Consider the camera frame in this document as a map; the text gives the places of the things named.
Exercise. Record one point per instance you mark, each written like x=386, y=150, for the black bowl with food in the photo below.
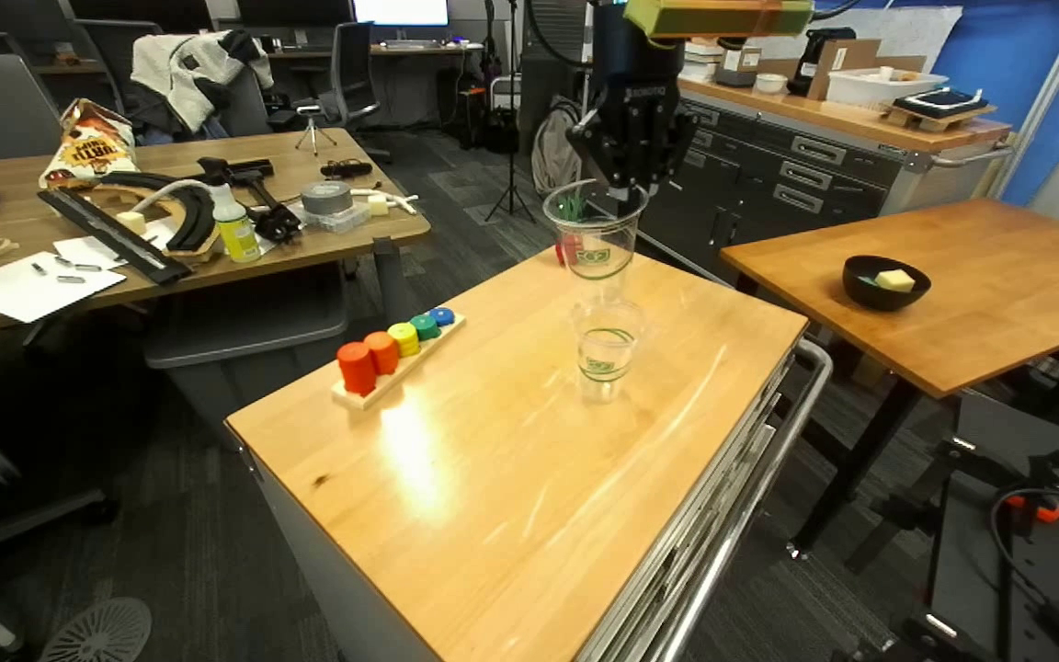
x=884, y=283

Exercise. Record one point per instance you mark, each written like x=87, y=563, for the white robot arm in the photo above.
x=627, y=55

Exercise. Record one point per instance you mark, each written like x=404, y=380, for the wrist camera yellow green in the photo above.
x=673, y=18

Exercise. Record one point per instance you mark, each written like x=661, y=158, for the wooden peg tray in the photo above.
x=386, y=380

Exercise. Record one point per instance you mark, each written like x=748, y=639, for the red cylinder block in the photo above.
x=359, y=369

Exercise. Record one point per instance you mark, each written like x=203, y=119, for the chip bag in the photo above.
x=95, y=142

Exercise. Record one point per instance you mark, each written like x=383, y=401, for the wooden side table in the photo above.
x=992, y=307

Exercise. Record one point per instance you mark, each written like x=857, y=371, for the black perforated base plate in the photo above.
x=993, y=581

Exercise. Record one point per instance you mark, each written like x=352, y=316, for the grey cabinet counter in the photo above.
x=780, y=162

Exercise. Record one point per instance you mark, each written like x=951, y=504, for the orange clamp near cables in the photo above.
x=1036, y=508

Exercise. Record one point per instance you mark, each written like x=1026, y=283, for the red object behind cup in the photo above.
x=568, y=253

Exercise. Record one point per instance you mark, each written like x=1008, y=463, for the orange cylinder block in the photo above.
x=383, y=349

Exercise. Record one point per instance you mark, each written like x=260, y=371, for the white paper sheet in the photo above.
x=43, y=283

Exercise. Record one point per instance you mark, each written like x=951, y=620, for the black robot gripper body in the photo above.
x=634, y=135

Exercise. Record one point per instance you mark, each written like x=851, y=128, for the grey tape roll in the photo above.
x=328, y=205

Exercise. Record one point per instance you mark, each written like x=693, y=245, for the yellow cylinder block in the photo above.
x=407, y=338

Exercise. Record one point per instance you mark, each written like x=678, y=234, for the clear plastic cup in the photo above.
x=603, y=223
x=603, y=357
x=607, y=309

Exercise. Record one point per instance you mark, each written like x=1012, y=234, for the blue cylinder block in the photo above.
x=444, y=316

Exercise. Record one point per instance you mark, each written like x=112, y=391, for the yellow liquid bottle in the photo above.
x=232, y=224

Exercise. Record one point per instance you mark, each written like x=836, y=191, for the black office chair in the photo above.
x=352, y=92

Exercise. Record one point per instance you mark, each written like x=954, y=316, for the long black bar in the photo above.
x=136, y=253

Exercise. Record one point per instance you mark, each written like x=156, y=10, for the white bin on counter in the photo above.
x=879, y=87

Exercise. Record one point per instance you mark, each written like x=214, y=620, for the wooden cart with steel handle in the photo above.
x=495, y=504

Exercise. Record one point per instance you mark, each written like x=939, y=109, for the clear plastic cup back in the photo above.
x=603, y=223

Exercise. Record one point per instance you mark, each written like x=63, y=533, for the green cylinder block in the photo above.
x=424, y=324

